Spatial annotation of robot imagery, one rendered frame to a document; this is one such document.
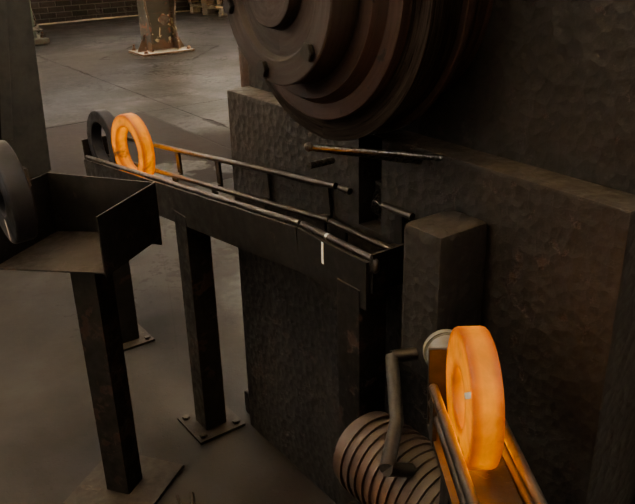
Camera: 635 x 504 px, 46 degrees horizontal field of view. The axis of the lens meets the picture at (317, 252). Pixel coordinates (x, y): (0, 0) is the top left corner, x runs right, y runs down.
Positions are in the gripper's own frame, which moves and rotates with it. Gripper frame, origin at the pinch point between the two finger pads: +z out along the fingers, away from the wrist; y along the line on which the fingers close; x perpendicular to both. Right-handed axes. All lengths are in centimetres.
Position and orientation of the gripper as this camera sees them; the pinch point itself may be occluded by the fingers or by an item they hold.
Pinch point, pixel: (4, 182)
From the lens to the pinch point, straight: 123.1
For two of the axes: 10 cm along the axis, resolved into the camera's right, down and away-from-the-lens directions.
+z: 8.0, -3.1, 5.1
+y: 5.9, 3.1, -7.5
